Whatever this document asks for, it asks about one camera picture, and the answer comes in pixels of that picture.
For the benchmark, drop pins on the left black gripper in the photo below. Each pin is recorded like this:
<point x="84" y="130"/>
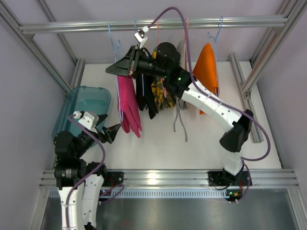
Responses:
<point x="102" y="133"/>

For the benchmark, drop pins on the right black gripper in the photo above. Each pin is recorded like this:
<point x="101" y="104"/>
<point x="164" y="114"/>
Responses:
<point x="135" y="63"/>

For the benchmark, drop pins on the light blue wire hanger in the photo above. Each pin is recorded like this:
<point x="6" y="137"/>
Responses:
<point x="114" y="48"/>

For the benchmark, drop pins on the pink trousers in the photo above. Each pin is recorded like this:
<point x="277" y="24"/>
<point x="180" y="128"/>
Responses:
<point x="128" y="106"/>

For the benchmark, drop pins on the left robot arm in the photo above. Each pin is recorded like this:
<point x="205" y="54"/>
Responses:
<point x="81" y="185"/>

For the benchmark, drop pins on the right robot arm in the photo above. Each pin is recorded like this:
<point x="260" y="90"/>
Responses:
<point x="182" y="84"/>

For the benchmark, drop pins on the blue hanger with black trousers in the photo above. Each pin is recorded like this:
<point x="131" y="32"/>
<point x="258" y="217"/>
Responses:
<point x="135" y="30"/>

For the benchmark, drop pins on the black trousers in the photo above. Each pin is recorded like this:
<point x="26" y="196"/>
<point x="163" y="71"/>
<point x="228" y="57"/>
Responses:
<point x="146" y="101"/>

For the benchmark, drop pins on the pink hanger with camouflage trousers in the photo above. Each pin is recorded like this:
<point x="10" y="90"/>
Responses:
<point x="158" y="42"/>

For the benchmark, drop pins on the camouflage trousers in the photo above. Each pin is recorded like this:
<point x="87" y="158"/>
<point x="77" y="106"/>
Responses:
<point x="160" y="101"/>

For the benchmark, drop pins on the pink hanger with grey trousers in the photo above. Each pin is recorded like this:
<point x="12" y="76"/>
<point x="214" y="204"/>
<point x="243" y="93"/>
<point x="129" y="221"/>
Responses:
<point x="184" y="52"/>

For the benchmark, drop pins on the orange trousers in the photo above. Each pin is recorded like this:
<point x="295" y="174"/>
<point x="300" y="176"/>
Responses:
<point x="205" y="69"/>

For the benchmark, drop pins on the blue hanger with orange trousers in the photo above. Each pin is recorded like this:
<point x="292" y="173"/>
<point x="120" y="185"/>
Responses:
<point x="215" y="50"/>

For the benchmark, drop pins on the teal plastic bin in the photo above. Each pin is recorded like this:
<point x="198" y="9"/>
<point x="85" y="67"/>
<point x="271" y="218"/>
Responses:
<point x="83" y="98"/>

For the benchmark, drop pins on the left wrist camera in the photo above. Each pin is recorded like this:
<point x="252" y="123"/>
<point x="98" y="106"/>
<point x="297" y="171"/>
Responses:
<point x="88" y="120"/>

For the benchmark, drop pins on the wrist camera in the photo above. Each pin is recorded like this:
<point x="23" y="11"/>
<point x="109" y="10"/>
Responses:
<point x="141" y="36"/>
<point x="88" y="120"/>

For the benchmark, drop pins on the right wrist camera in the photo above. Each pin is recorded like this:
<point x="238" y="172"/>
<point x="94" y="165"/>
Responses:
<point x="141" y="36"/>

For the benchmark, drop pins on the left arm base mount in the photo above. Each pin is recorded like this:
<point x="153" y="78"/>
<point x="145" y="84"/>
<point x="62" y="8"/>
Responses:
<point x="112" y="178"/>

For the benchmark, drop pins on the grey trousers with drawstrings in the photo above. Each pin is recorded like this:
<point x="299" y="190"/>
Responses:
<point x="180" y="104"/>

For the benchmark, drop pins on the aluminium hanging rail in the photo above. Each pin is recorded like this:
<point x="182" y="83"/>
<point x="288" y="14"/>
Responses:
<point x="161" y="24"/>

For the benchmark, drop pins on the slotted grey cable duct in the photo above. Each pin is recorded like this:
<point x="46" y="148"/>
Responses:
<point x="172" y="193"/>

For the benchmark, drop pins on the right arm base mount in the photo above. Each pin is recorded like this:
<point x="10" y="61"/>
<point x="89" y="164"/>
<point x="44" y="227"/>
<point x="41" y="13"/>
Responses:
<point x="234" y="186"/>

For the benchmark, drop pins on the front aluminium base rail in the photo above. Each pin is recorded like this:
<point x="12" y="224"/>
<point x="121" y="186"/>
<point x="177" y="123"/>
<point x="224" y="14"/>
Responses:
<point x="260" y="178"/>

